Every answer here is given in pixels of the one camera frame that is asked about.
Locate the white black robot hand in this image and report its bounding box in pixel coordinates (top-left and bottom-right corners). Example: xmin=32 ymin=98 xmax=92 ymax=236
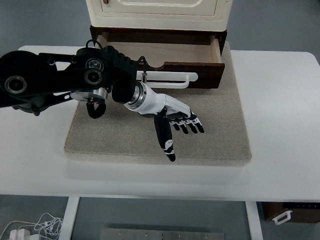
xmin=124 ymin=82 xmax=205 ymax=162

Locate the white drawer handle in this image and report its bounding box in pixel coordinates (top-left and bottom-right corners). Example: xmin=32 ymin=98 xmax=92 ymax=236
xmin=146 ymin=70 xmax=198 ymax=89

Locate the dark wooden drawer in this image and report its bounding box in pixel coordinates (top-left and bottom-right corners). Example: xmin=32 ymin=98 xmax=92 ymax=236
xmin=95 ymin=33 xmax=225 ymax=89

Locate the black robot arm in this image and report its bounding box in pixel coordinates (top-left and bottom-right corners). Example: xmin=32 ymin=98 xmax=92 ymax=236
xmin=0 ymin=45 xmax=150 ymax=116

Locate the dark wooden cabinet base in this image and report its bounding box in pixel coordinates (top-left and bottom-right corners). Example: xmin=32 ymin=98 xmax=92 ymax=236
xmin=90 ymin=25 xmax=227 ymax=49

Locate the cream upper cabinet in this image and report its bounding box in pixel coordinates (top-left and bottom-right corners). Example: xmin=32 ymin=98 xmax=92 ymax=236
xmin=86 ymin=0 xmax=233 ymax=32

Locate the grey fabric pad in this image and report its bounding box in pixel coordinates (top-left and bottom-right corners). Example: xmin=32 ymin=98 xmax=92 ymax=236
xmin=64 ymin=44 xmax=252 ymax=166

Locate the grey metal plate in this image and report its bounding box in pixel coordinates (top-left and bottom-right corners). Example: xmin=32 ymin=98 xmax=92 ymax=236
xmin=99 ymin=228 xmax=226 ymax=240

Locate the white power adapter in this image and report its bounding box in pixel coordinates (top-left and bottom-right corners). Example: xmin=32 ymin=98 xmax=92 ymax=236
xmin=9 ymin=228 xmax=31 ymax=240

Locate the white table frame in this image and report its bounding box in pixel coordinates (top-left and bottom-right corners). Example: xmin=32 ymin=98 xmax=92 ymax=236
xmin=58 ymin=196 xmax=264 ymax=240

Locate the brown box with handle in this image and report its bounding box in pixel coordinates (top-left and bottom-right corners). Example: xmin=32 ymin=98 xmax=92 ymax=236
xmin=261 ymin=202 xmax=320 ymax=225

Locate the white cable on floor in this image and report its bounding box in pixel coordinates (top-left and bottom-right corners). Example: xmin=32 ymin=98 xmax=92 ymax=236
xmin=0 ymin=212 xmax=64 ymax=240

